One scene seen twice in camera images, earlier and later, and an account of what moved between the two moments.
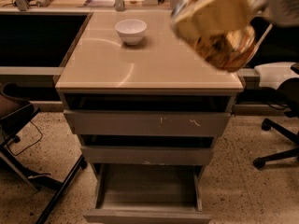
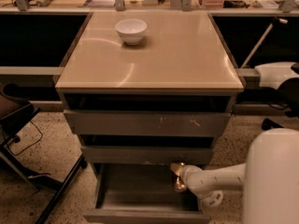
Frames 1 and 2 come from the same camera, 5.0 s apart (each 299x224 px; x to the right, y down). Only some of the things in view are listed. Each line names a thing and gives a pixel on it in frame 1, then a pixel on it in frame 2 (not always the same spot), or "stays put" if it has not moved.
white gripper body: (284, 4) → (188, 174)
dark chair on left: (16, 111) stays put
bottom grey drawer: (146, 193) stays put
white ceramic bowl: (131, 31) stays put
